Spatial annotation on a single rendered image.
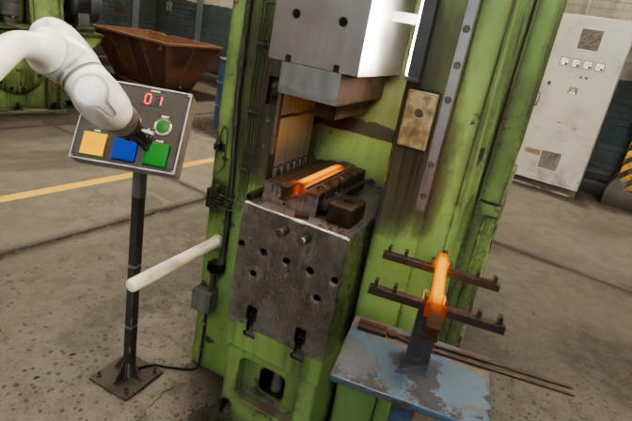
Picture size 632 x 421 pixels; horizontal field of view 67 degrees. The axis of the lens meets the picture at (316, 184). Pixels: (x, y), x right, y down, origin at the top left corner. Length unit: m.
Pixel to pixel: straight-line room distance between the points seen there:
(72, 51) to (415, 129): 0.92
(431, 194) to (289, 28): 0.66
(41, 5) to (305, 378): 5.23
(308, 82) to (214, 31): 8.62
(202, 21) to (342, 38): 8.94
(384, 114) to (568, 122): 4.84
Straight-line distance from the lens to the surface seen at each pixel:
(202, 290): 2.03
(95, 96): 1.12
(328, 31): 1.43
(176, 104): 1.67
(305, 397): 1.78
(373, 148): 1.91
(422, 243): 1.58
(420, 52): 1.45
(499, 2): 1.47
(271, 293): 1.63
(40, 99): 6.27
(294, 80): 1.48
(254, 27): 1.72
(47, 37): 1.21
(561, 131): 6.59
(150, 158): 1.62
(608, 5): 7.23
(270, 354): 1.75
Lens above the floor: 1.49
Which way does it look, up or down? 18 degrees down
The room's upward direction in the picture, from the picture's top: 10 degrees clockwise
